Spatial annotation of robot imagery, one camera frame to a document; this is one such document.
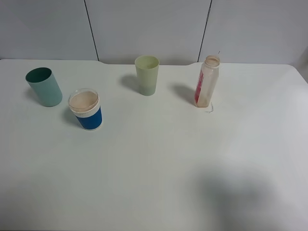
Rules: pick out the teal plastic cup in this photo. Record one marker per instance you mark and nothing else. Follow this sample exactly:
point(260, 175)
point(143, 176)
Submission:
point(45, 86)

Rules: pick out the light green plastic cup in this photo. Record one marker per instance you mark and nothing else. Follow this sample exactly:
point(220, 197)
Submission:
point(147, 72)

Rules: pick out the clear plastic drink bottle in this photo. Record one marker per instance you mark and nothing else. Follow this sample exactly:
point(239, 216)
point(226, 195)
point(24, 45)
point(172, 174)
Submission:
point(207, 80)

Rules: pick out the blue sleeved paper cup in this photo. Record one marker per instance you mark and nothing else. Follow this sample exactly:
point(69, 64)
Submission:
point(85, 105)

